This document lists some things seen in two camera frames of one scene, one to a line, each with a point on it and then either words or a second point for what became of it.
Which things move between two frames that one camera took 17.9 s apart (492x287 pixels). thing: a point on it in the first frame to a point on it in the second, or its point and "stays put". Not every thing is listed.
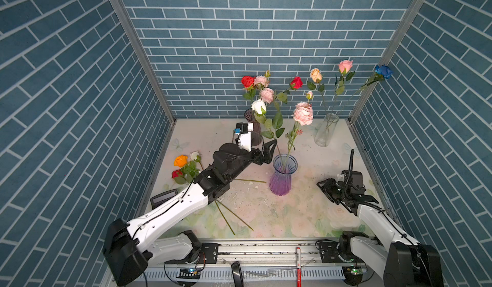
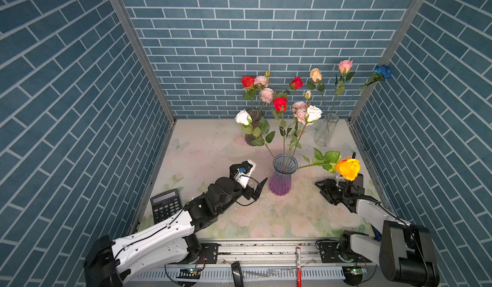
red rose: [247, 82] stays put
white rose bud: [196, 157] to [313, 113]
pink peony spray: [262, 82] stays put
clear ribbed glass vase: [326, 129] stays put
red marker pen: [298, 266] stays put
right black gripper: [327, 187] stays put
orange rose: [180, 161] to [334, 162]
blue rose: [382, 72] stays put
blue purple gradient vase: [284, 164] stays put
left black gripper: [257, 159] to [248, 194]
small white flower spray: [273, 125] to [257, 127]
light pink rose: [344, 66] stays put
